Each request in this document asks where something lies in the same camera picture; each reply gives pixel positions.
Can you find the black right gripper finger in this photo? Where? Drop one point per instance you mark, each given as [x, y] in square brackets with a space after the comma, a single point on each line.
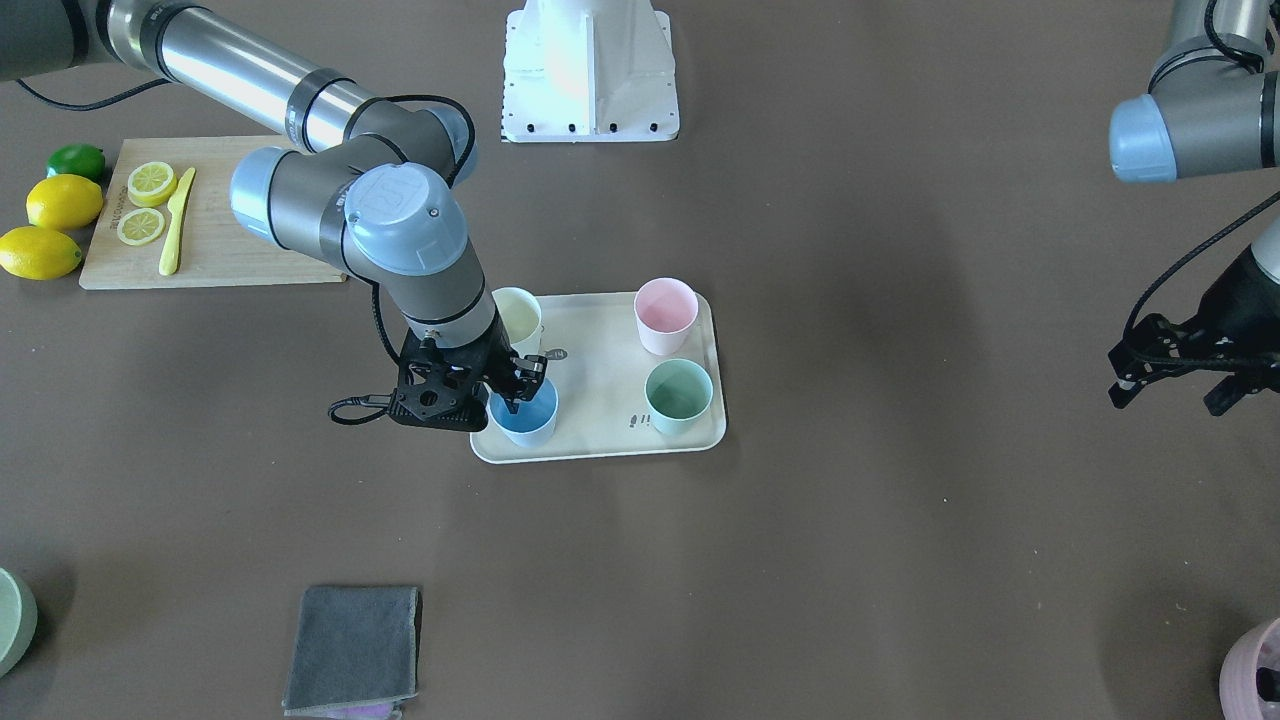
[528, 377]
[505, 396]

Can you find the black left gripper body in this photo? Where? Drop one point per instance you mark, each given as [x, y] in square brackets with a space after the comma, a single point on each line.
[1238, 306]

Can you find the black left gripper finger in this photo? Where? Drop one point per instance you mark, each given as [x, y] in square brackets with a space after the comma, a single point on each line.
[1232, 389]
[1147, 353]

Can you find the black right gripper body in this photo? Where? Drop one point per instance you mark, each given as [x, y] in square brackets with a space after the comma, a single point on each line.
[497, 364]

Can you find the blue cup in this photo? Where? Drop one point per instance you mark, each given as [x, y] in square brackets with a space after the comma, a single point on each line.
[533, 422]

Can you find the cream yellow cup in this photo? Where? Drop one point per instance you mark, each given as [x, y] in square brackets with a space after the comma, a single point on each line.
[520, 312]

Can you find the pink cup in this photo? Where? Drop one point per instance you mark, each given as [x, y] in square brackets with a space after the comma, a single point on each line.
[665, 310]

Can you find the green cup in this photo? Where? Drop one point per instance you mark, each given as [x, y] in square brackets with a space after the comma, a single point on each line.
[677, 392]

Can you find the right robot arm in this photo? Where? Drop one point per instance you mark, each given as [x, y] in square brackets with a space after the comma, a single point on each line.
[367, 187]

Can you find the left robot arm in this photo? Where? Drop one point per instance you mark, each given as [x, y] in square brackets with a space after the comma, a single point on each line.
[1210, 108]

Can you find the beige rabbit tray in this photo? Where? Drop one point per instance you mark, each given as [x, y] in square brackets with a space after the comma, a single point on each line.
[599, 367]

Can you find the pink ice bowl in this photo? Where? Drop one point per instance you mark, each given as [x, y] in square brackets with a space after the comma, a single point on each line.
[1249, 675]

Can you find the bamboo cutting board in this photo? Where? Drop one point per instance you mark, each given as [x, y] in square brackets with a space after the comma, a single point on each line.
[215, 250]

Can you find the grey folded cloth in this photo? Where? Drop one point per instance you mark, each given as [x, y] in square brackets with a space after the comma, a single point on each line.
[355, 652]

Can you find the yellow plastic knife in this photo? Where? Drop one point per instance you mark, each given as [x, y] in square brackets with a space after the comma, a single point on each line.
[168, 263]

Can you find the lemon half lower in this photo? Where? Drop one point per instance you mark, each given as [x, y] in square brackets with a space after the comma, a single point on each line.
[141, 226]

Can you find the lemon half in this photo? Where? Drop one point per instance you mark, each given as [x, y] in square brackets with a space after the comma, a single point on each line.
[151, 184]
[141, 226]

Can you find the lemon half upper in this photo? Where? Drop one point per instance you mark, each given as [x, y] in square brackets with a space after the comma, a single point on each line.
[151, 184]

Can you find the green lime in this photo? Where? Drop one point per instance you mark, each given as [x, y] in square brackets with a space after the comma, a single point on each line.
[77, 159]

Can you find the whole yellow lemon upper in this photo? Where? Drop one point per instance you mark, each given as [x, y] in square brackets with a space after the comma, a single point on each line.
[64, 202]

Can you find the whole yellow lemon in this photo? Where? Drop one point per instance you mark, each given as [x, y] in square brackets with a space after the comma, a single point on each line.
[38, 253]
[64, 202]

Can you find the whole yellow lemon lower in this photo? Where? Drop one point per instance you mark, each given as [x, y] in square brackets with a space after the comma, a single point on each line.
[38, 253]

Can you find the green bowl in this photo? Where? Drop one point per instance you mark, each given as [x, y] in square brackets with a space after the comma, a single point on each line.
[19, 618]

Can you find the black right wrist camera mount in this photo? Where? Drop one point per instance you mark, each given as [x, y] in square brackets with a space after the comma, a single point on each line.
[418, 401]

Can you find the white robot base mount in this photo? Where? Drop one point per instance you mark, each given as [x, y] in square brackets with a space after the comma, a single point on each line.
[589, 72]

